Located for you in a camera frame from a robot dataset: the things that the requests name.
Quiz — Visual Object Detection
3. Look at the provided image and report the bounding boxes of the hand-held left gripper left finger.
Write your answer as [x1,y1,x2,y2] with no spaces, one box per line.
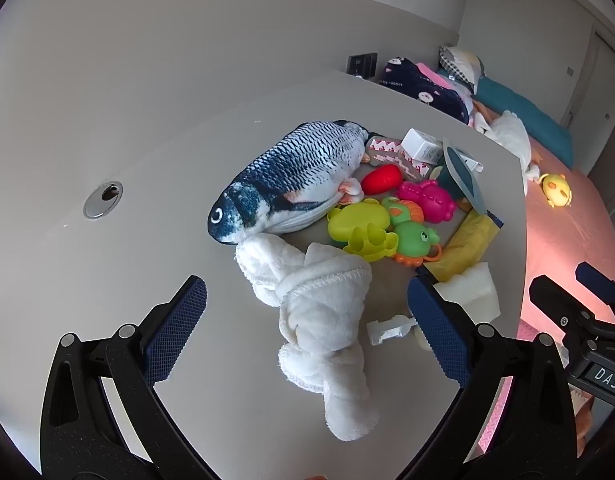
[40,276,208,480]

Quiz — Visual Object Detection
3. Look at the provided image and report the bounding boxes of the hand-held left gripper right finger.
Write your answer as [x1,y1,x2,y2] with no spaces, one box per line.
[402,279,581,480]

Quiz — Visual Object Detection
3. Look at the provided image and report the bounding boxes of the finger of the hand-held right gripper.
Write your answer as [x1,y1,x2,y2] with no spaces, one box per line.
[576,262,615,306]
[529,274,613,333]

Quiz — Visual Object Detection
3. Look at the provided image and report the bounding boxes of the green orange seahorse sand mold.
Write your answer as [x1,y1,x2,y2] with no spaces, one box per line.
[380,196,443,267]

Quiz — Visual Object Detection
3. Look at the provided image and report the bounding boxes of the white sponge block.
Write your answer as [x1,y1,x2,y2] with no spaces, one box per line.
[432,261,501,322]

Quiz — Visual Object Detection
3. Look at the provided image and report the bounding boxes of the white plastic clip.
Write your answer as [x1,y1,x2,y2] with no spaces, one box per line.
[366,315,418,347]

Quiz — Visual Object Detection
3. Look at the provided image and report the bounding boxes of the pink bed sheet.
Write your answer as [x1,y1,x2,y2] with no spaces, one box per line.
[467,100,615,461]

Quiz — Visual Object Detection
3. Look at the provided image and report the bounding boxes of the yellow plastic packet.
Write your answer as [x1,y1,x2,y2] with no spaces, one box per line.
[427,210,503,283]

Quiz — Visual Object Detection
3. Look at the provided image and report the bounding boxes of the yellow chick plush toy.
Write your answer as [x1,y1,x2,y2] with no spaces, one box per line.
[541,172,573,208]

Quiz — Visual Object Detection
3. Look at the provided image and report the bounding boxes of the yellow sand mold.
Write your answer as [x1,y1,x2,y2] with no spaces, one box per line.
[343,225,399,263]

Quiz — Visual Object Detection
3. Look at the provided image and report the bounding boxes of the white knotted fleece towel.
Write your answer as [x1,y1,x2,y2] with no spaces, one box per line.
[234,234,379,442]

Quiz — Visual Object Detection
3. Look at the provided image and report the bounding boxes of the pink plastic sand mold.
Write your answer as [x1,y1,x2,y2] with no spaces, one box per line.
[398,179,458,223]

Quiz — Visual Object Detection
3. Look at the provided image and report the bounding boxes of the lime green sand mold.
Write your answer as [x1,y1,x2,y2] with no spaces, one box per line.
[327,199,391,246]

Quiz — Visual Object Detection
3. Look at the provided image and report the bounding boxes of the red heart toy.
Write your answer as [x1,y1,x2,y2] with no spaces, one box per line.
[361,165,404,196]

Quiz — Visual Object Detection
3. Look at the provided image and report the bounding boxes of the white crumpled cloth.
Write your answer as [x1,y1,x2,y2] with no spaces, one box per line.
[475,110,541,196]

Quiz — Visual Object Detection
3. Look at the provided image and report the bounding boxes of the teal pillow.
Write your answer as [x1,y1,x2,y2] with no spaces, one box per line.
[475,76,573,168]

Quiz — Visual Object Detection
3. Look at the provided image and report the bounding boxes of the white cardboard box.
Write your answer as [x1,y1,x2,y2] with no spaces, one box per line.
[401,128,441,165]

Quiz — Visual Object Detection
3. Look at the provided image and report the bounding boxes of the red patterned tape strips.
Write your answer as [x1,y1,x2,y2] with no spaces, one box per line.
[365,136,431,181]

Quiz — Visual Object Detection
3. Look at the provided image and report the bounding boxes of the blue fish plush toy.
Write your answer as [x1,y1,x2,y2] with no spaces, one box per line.
[208,120,372,246]

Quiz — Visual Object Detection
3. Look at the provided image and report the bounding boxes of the white door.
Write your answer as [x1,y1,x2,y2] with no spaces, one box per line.
[557,30,615,131]

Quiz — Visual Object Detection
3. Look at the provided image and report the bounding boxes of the navy printed blanket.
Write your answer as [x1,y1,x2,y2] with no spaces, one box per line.
[375,56,471,125]

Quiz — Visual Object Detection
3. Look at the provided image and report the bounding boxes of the checkered pillow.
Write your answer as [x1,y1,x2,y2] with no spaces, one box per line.
[439,46,485,95]

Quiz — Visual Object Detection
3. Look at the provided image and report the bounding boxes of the pink cloth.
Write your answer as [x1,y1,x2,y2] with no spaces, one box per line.
[417,62,468,95]

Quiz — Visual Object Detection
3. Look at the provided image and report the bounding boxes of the silver desk cable grommet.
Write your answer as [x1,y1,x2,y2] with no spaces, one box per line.
[84,181,124,219]

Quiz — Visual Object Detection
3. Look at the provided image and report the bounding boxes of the black wall outlet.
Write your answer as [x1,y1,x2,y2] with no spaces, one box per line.
[346,53,377,80]

